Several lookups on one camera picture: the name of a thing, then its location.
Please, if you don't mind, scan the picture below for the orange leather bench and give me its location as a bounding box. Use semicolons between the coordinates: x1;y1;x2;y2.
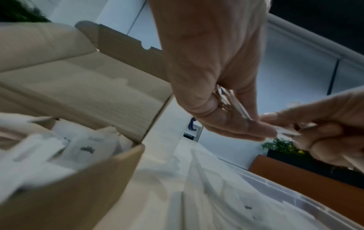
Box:
248;154;364;217

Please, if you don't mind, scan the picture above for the pile of white sachets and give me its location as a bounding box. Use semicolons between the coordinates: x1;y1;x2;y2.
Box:
0;112;134;203

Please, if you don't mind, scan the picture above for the person's left hand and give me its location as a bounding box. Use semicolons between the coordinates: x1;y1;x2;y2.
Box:
147;0;278;142

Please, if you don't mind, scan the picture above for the black planter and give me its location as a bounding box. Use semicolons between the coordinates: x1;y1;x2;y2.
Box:
267;149;364;189

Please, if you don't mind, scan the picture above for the clear compartment tray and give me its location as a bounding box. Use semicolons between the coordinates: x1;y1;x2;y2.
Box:
170;143;364;230

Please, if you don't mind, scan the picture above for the person's right hand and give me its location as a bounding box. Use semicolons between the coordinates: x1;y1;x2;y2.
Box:
260;91;364;168

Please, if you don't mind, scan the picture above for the green leafy plant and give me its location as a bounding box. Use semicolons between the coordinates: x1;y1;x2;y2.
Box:
261;138;307;156
0;0;52;23

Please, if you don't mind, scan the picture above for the brown cardboard box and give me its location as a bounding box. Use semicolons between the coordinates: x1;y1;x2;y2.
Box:
0;20;174;230

